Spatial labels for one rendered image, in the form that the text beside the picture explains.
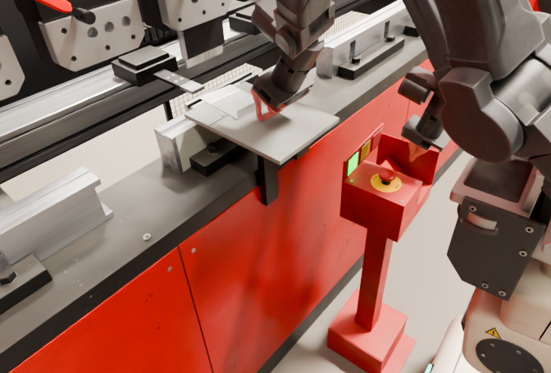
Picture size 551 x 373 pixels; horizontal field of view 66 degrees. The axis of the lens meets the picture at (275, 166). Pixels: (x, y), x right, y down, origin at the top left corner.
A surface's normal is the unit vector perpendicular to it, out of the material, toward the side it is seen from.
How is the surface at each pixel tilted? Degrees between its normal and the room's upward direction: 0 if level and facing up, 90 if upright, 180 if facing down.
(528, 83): 39
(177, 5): 90
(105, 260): 0
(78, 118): 90
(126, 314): 90
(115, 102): 90
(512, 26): 73
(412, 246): 0
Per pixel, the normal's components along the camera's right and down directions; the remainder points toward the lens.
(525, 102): 0.10, -0.11
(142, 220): -0.04, -0.79
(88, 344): 0.75, 0.38
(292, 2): -0.71, 0.60
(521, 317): -0.59, 0.52
